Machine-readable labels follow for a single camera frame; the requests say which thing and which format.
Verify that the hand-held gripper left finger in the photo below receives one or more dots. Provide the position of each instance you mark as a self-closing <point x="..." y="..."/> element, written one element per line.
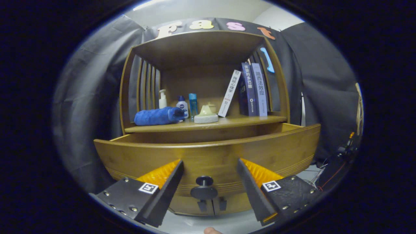
<point x="165" y="195"/>

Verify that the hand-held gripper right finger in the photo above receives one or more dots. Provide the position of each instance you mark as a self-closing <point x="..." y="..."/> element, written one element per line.
<point x="253" y="191"/>

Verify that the black round drawer knob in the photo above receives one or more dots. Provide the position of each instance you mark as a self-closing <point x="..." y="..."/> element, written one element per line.
<point x="204" y="190"/>

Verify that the wooden cabinet door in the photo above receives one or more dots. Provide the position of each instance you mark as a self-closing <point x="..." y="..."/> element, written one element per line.
<point x="235" y="203"/>
<point x="185" y="204"/>

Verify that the wooden cabinet with shelf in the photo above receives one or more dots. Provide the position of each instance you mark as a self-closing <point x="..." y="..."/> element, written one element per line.
<point x="195" y="48"/>

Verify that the blue towel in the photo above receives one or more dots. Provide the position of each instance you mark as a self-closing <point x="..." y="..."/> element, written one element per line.
<point x="156" y="116"/>

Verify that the dark electronic equipment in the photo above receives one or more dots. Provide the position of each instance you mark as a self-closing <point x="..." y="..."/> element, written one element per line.
<point x="338" y="165"/>

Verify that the white bottle with blue cap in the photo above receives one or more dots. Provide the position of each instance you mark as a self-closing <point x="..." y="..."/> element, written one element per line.
<point x="182" y="105"/>

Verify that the clear blue bottle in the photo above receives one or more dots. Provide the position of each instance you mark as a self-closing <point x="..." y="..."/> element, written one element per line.
<point x="193" y="104"/>

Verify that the white pump bottle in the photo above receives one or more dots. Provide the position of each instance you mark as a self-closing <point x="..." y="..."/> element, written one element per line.
<point x="162" y="99"/>

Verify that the white book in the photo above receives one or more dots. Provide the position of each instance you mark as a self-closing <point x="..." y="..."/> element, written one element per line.
<point x="230" y="94"/>

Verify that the dark blue book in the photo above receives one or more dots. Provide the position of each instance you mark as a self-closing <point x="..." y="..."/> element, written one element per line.
<point x="249" y="91"/>

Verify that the pale blue book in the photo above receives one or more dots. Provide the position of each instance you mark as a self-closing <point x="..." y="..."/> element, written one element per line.
<point x="260" y="91"/>

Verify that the black backdrop cloth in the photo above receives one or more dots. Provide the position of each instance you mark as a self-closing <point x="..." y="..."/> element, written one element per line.
<point x="325" y="81"/>

